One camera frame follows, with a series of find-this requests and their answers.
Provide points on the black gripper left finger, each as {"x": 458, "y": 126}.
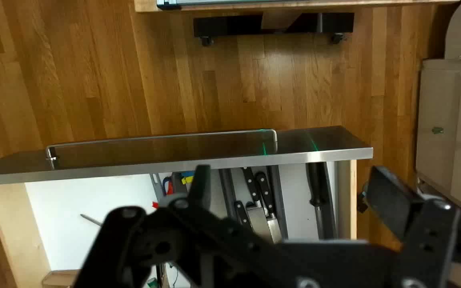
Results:
{"x": 135, "y": 245}

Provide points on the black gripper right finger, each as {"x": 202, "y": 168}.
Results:
{"x": 428, "y": 234}

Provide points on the blue yellow utensil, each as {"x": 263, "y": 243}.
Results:
{"x": 183, "y": 178}

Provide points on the beige cabinet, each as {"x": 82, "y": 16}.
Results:
{"x": 455, "y": 117}

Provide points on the light wooden table top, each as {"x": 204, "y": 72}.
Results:
{"x": 295, "y": 5}

